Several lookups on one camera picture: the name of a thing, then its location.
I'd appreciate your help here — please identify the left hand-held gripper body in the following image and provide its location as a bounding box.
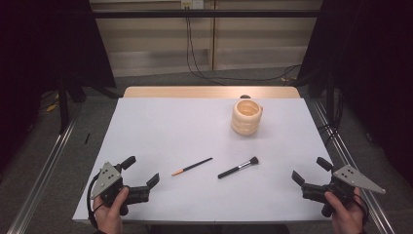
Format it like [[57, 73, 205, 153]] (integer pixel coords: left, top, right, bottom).
[[90, 161, 152, 217]]

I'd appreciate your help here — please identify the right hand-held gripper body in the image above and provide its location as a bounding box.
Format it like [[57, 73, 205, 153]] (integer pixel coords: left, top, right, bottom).
[[301, 164, 387, 218]]

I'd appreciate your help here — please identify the black pencil with orange end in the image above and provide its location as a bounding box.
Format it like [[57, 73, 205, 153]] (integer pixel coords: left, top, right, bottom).
[[170, 157, 214, 177]]

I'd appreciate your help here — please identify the black makeup brush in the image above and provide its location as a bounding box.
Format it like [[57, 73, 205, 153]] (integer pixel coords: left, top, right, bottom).
[[217, 156, 260, 180]]

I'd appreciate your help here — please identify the cream ridged holder cup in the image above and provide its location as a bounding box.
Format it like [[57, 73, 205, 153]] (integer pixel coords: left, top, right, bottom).
[[230, 98, 264, 137]]

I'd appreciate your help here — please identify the person's left hand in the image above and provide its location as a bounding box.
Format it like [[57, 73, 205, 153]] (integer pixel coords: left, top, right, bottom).
[[92, 186, 131, 234]]

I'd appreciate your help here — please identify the person's right hand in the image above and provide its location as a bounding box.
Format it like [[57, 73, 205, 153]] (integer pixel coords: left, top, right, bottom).
[[323, 186, 369, 234]]

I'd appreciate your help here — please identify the white table sheet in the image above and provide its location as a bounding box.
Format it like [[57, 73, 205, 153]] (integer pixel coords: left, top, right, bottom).
[[71, 97, 358, 225]]

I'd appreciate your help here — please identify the black metal stand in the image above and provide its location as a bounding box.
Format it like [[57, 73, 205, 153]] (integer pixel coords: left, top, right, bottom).
[[56, 72, 123, 135], [325, 69, 337, 125]]

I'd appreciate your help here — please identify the person's dark clothing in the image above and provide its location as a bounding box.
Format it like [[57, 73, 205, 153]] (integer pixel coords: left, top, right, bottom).
[[145, 223, 291, 234]]

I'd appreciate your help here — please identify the black curtain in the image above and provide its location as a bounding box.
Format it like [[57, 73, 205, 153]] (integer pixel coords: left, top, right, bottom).
[[0, 0, 117, 174], [296, 0, 413, 188]]

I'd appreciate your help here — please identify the black horizontal bar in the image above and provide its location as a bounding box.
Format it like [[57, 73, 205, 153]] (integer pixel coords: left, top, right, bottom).
[[92, 9, 322, 19]]

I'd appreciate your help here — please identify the metal floor rail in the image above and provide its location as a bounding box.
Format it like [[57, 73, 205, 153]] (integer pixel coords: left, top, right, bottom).
[[311, 98, 397, 234], [5, 103, 86, 234]]

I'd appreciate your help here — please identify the left hand-held gripper cable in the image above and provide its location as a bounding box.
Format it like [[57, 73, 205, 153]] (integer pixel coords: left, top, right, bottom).
[[86, 172, 105, 230]]

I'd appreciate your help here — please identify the black floor cable bundle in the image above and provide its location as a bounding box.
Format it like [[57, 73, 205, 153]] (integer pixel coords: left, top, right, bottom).
[[318, 94, 345, 145]]

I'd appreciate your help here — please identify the black wall cable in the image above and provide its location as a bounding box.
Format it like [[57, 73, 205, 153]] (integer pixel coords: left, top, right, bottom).
[[185, 16, 228, 87], [187, 16, 303, 82]]

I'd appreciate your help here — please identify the wall power outlet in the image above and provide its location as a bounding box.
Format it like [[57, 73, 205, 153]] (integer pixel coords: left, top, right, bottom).
[[180, 0, 205, 10]]

